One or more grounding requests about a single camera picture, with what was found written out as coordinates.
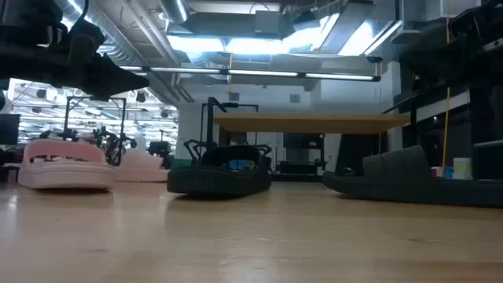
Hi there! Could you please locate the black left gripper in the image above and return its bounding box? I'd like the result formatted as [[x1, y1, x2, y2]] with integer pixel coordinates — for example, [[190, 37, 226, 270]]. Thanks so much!
[[0, 0, 151, 102]]

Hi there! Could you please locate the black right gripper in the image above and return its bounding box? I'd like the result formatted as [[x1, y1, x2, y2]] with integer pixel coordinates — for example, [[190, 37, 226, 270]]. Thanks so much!
[[398, 0, 503, 79]]

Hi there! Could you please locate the pink slide sandal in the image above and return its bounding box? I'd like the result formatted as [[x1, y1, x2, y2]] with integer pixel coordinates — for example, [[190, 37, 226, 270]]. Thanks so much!
[[112, 148, 171, 183], [17, 138, 116, 190]]

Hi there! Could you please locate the black slide sandal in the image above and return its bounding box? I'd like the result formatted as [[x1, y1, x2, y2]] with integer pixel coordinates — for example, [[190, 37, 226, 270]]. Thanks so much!
[[166, 144, 273, 197], [321, 144, 503, 208]]

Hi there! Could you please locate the black background robot stand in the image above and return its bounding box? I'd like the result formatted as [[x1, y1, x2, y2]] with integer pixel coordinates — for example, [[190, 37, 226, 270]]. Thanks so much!
[[184, 97, 273, 158]]

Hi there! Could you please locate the green background box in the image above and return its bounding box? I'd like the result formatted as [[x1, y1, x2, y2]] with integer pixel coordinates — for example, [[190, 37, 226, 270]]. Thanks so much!
[[170, 158, 193, 171]]

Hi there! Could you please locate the green and white container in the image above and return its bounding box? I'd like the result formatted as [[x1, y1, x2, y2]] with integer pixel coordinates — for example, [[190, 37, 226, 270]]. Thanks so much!
[[453, 157, 473, 181]]

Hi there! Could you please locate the dark background monitor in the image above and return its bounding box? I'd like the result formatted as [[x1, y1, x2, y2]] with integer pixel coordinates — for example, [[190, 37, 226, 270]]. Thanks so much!
[[0, 113, 21, 145]]

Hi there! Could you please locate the long pendant light fixture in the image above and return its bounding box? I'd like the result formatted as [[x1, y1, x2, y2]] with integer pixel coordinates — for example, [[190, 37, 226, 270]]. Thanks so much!
[[117, 65, 382, 83]]

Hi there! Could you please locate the blue background item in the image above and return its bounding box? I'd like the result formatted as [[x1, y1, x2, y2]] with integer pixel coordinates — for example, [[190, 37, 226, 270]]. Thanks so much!
[[226, 159, 256, 171]]

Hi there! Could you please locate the black background cart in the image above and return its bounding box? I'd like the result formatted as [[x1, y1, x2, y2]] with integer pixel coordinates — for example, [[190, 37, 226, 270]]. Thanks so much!
[[274, 132, 327, 176]]

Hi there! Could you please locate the yellow hanging cable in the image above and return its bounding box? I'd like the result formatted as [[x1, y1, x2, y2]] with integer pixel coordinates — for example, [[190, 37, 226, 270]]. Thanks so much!
[[440, 0, 452, 171]]

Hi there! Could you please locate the black background robot frame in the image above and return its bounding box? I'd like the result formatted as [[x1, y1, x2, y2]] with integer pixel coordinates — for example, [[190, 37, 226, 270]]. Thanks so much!
[[62, 95, 129, 166]]

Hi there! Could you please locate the wooden shelf with black frame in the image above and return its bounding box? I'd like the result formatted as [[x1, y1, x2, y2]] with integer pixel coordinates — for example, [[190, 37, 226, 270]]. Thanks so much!
[[213, 97, 418, 147]]

